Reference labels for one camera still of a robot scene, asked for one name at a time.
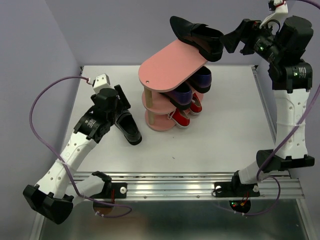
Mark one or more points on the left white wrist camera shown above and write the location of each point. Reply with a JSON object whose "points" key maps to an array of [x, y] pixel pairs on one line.
{"points": [[101, 82]]}

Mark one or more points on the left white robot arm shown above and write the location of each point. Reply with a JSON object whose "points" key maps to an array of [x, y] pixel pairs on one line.
{"points": [[56, 194]]}

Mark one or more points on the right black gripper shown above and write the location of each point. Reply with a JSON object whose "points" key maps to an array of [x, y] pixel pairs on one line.
{"points": [[250, 30]]}

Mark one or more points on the purple loafer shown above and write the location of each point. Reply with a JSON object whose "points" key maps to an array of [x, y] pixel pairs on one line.
{"points": [[201, 80], [180, 97]]}

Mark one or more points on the pink three-tier shoe shelf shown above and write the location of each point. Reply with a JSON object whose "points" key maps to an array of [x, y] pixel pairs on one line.
{"points": [[163, 72]]}

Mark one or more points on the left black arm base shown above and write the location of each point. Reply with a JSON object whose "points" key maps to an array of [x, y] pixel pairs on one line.
{"points": [[117, 190]]}

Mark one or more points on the black loafer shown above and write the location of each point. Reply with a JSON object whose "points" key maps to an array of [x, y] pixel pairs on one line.
{"points": [[200, 36], [126, 124]]}

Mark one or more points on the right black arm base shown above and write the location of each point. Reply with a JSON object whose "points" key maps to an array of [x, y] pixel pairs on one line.
{"points": [[234, 188]]}

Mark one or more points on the red sneaker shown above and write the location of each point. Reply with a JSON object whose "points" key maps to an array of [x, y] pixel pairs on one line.
{"points": [[180, 118], [195, 107]]}

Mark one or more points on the aluminium mounting rail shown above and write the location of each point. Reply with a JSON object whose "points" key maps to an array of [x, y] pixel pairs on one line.
{"points": [[173, 186]]}

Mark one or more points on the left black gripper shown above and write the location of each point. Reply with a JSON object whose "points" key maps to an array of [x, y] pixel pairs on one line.
{"points": [[123, 99]]}

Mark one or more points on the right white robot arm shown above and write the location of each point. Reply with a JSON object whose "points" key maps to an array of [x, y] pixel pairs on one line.
{"points": [[292, 80]]}

